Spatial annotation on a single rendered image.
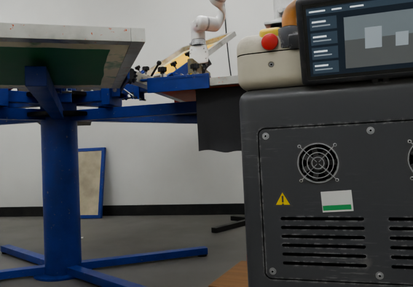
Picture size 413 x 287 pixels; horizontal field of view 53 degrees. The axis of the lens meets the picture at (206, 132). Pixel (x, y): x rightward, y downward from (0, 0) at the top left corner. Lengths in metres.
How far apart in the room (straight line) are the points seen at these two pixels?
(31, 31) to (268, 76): 0.59
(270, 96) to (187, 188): 3.46
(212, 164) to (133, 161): 0.86
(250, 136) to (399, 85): 0.31
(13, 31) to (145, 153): 3.42
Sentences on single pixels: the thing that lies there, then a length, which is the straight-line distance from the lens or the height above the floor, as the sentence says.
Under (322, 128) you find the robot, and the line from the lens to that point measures 0.89.
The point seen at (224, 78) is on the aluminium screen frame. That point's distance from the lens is 1.89.
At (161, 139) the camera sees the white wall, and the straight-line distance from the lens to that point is 4.38.
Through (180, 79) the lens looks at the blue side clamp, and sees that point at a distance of 1.93.
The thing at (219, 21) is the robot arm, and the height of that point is 1.32.
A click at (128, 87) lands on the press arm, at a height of 1.02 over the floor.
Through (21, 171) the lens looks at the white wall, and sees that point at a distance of 5.20.
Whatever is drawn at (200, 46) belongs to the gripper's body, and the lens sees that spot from 2.23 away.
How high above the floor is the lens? 0.66
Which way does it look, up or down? 2 degrees up
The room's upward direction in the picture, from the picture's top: 3 degrees counter-clockwise
